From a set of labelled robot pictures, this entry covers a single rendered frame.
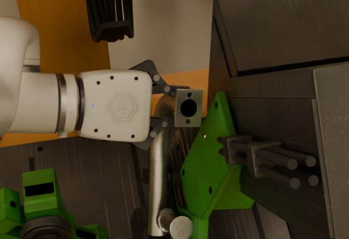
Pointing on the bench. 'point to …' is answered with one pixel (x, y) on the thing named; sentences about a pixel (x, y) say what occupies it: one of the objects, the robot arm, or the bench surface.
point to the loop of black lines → (109, 9)
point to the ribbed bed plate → (180, 157)
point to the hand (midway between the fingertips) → (179, 105)
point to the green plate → (213, 166)
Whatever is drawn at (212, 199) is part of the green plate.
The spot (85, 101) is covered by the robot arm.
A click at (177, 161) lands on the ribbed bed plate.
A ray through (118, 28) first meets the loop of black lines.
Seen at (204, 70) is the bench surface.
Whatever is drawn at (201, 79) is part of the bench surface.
